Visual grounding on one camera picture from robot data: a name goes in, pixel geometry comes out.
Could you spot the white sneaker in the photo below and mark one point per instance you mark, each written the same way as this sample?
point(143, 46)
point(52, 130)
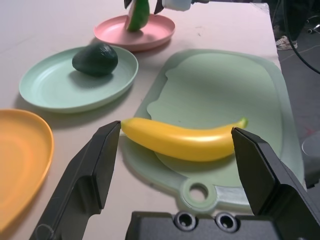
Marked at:
point(285, 42)

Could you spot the red toy watermelon slice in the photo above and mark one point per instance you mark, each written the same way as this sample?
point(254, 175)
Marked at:
point(138, 17)

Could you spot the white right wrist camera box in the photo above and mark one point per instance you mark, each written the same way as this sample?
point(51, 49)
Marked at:
point(177, 4)

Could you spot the dark green toy avocado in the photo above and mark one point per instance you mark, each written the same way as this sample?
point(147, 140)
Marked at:
point(95, 60)

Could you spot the mint green plastic plate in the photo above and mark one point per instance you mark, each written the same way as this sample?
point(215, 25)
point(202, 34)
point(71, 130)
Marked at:
point(50, 87)

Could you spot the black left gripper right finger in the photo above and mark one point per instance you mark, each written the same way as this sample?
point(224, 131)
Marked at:
point(270, 180)

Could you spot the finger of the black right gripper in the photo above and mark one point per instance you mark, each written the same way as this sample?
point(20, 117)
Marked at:
point(159, 6)
point(127, 3)

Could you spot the green cutting board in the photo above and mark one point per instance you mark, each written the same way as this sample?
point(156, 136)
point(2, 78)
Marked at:
point(220, 95)

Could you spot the pink plastic plate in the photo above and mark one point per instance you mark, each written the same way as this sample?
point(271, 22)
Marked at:
point(155, 32)

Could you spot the yellow plastic plate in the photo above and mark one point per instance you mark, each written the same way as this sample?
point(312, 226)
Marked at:
point(22, 150)

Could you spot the yellow toy banana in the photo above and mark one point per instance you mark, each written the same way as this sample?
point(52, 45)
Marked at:
point(180, 142)

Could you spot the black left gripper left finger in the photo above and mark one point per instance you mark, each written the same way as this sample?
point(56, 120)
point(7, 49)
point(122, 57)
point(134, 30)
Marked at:
point(87, 170)

